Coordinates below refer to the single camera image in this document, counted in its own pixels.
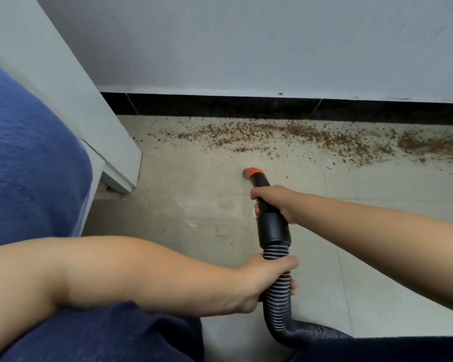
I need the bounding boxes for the blue floral bed blanket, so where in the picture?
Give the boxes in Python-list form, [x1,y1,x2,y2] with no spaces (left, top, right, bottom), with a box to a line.
[0,54,95,249]

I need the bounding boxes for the person's dark left trouser leg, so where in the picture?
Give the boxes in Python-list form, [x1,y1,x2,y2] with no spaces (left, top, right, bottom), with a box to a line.
[0,301,204,362]

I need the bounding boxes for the person's right forearm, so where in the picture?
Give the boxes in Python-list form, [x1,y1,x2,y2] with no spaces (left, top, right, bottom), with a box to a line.
[283,192,453,319]

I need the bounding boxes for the person's right hand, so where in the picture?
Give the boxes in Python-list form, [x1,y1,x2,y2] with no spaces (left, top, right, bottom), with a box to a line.
[250,185,299,225]

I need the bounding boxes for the person's dark right trouser leg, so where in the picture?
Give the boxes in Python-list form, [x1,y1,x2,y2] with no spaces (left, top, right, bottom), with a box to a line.
[283,335,453,362]

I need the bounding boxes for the black ribbed vacuum hose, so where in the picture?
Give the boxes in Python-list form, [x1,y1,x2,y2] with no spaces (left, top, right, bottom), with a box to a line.
[243,167,354,349]

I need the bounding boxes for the brown dirt debris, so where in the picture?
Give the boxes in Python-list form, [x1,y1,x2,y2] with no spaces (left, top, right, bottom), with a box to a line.
[134,120,453,170]

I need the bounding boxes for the white bed frame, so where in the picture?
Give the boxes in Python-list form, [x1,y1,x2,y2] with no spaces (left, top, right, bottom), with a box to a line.
[0,0,143,238]

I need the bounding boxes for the person's left forearm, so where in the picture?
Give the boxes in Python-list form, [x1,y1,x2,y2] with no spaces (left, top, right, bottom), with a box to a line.
[0,236,250,362]

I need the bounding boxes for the black skirting board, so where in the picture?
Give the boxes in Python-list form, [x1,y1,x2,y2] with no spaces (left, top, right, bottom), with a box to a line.
[100,92,453,127]

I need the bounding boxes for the person's dark trouser leg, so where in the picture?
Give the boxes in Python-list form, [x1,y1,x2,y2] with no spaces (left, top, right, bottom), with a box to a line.
[0,301,204,362]
[283,335,453,362]

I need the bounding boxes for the person's left hand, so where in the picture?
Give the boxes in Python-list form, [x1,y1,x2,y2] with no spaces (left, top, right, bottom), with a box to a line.
[230,253,300,315]

